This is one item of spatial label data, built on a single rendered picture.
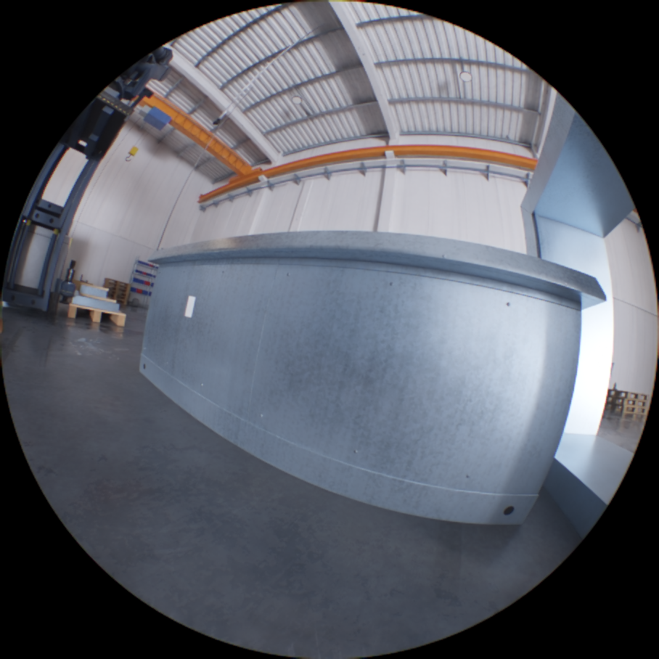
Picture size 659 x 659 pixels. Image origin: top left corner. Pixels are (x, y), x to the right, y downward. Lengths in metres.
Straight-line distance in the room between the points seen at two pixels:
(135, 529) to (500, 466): 0.74
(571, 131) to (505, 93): 7.30
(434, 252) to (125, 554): 0.78
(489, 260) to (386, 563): 0.62
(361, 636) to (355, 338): 0.58
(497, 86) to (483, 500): 8.46
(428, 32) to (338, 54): 2.59
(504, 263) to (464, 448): 0.40
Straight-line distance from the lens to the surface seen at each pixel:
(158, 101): 10.04
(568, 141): 1.30
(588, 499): 0.84
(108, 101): 2.41
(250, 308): 0.69
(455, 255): 0.49
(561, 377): 0.63
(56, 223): 2.94
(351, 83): 8.44
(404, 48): 7.87
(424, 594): 0.49
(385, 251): 0.49
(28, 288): 3.13
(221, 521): 0.51
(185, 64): 9.90
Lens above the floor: 0.39
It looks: 2 degrees up
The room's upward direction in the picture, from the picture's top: 12 degrees clockwise
